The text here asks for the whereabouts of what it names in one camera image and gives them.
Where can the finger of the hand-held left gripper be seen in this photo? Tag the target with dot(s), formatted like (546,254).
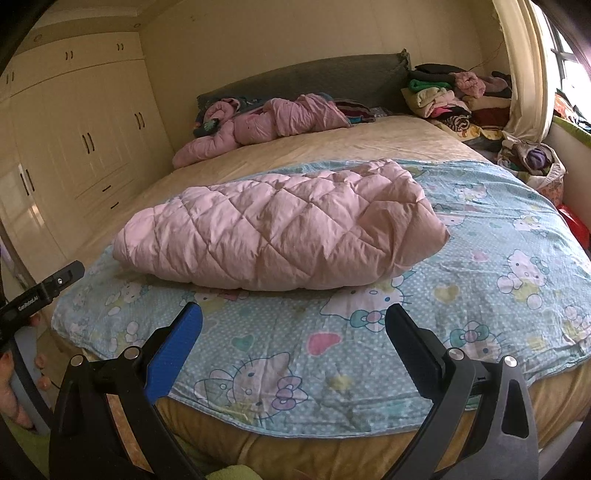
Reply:
(64,279)

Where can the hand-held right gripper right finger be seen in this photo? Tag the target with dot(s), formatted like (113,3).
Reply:
(415,355)

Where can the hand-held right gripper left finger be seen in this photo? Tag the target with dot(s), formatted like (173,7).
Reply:
(180,341)

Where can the pink quilted blanket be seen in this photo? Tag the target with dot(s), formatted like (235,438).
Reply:
(277,230)

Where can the white bag of clothes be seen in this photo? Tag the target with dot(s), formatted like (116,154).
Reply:
(531,161)

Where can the pile of folded clothes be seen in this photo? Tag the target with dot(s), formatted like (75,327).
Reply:
(434,99)

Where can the blue cartoon-print blanket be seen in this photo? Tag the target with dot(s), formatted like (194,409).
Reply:
(485,277)

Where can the cream built-in wardrobe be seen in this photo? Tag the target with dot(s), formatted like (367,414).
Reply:
(69,138)

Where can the red plastic object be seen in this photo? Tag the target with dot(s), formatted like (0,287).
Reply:
(577,226)

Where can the teal pillow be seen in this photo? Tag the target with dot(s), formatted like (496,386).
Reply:
(205,124)

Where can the bed with beige sheet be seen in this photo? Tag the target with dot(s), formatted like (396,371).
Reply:
(323,143)

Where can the dark striped cloth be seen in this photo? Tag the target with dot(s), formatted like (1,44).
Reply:
(358,110)

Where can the crumpled pink quilt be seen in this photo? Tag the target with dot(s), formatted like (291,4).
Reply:
(295,115)

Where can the colourful cloth heap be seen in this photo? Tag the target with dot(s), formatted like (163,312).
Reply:
(570,110)

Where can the grey padded headboard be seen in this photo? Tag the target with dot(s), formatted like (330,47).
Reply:
(323,78)

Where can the cream curtain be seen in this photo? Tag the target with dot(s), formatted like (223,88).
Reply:
(526,83)

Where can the window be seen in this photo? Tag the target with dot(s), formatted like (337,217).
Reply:
(570,60)

